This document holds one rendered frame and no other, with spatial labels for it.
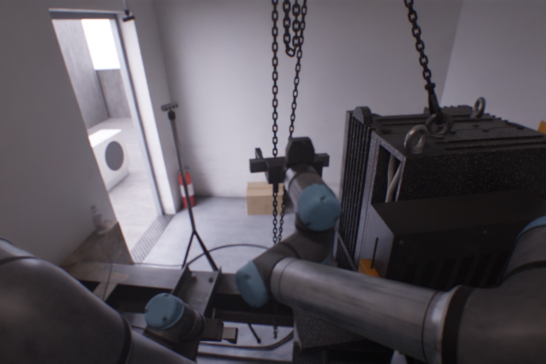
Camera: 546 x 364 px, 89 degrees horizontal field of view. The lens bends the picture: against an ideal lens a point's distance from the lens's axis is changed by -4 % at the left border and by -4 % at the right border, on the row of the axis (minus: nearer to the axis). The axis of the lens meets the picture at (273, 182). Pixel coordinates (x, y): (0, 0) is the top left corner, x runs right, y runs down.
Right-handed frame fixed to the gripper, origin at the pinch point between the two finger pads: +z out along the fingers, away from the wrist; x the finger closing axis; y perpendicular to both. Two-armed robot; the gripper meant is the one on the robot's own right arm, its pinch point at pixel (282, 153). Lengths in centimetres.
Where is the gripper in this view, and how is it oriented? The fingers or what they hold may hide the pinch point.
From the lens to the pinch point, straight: 78.9
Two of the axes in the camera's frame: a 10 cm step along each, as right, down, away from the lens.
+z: -2.0, -4.4, 8.8
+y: 0.0, 8.9, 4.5
